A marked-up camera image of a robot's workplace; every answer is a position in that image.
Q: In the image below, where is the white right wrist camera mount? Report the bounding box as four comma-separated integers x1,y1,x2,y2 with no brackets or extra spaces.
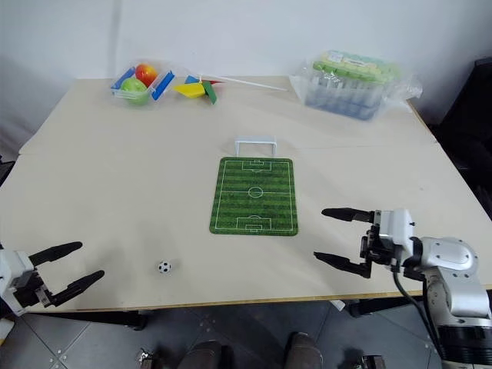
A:
374,208,417,258

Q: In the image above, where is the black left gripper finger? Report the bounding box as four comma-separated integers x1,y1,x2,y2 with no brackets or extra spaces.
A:
47,270,105,308
28,241,84,268

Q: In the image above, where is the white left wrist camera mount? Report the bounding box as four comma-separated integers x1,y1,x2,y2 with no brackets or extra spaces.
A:
0,242,36,318

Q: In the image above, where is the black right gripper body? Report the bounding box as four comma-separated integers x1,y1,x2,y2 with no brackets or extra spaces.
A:
359,210,399,271

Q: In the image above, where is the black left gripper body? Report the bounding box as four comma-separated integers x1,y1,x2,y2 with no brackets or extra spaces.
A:
12,270,53,309

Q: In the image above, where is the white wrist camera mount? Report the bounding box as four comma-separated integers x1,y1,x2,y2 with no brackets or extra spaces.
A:
0,242,36,318
374,208,417,258

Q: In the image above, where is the dark rounded shape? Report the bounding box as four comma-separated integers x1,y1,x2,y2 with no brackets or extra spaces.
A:
284,331,324,369
179,340,233,369

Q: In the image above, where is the black table bracket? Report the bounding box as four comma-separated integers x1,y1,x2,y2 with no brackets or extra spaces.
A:
344,301,373,318
128,310,150,332

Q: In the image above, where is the colourful pinwheel with white stick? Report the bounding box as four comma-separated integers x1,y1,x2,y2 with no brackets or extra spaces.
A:
172,72,289,106

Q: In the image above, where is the green apple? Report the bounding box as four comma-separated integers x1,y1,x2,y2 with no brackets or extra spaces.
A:
121,78,150,106

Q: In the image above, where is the white miniature goal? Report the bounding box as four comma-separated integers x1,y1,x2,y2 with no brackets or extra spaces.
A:
234,135,279,157

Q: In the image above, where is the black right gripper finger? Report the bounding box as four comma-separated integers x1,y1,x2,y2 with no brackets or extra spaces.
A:
321,207,376,224
313,251,373,279

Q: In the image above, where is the small metal floor fitting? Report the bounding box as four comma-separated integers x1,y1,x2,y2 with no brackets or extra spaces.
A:
137,347,157,369
360,354,387,369

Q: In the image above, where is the clear box with blue clips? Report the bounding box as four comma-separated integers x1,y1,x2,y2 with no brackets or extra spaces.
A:
110,62,178,107

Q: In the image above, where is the test tube rack box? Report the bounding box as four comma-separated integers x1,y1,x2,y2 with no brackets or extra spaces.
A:
303,49,403,118

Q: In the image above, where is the green soccer field mat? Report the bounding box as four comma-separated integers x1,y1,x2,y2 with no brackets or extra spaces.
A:
208,156,300,236

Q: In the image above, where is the plastic pack of bottles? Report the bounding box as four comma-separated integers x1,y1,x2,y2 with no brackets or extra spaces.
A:
289,48,424,121

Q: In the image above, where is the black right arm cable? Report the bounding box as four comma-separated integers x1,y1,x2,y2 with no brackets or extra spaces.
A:
391,263,447,357

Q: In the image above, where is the red apple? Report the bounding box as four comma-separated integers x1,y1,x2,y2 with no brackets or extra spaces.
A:
135,63,158,88

